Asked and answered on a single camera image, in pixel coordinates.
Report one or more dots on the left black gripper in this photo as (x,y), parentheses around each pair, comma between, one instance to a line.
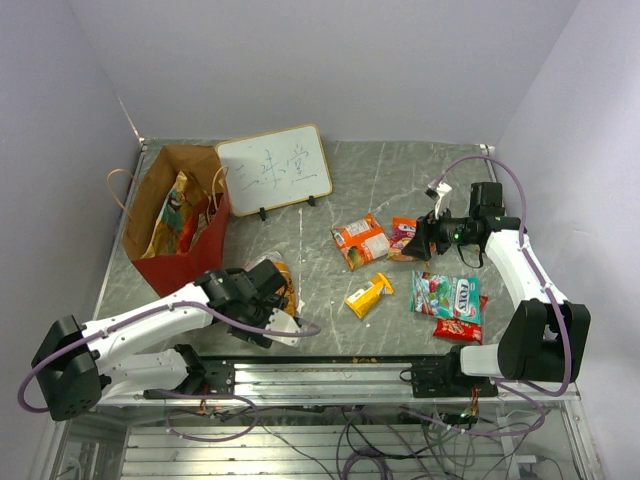
(256,338)

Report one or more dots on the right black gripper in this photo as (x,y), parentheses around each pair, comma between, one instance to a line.
(419,247)

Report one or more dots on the orange Fox's fruits candy bag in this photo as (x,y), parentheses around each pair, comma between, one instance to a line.
(403,231)

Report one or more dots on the orange chip bag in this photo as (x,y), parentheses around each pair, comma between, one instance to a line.
(289,290)

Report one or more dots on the red brown paper bag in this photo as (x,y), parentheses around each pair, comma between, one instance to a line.
(166,274)

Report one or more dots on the gold teal snack bag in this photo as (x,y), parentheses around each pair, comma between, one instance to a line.
(167,227)

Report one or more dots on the red Doritos chip bag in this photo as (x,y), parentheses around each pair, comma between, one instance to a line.
(195,218)

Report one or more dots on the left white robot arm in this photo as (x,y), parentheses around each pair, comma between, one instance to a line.
(78,365)

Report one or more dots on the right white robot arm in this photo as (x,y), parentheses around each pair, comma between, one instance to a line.
(546,336)

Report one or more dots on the teal Fox's mint candy bag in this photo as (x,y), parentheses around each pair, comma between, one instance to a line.
(446,297)

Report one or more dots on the orange white snack packet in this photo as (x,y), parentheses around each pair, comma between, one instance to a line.
(361,242)

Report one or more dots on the yellow snack bar packet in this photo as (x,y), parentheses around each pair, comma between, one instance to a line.
(365,298)

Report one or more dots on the red candy packet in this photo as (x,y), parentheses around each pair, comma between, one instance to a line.
(452,324)

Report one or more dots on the small whiteboard with stand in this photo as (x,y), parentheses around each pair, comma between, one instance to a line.
(275,169)

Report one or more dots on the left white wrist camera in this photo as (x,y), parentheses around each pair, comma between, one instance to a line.
(280,321)

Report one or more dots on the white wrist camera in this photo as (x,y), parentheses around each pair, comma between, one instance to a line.
(440,193)
(280,321)

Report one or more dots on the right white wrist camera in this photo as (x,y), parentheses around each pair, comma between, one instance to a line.
(440,193)

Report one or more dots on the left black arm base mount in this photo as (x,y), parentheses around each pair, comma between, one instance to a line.
(210,377)

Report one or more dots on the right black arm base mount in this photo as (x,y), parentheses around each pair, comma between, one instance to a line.
(440,376)

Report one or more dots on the aluminium rail frame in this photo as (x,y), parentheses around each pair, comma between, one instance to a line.
(324,417)

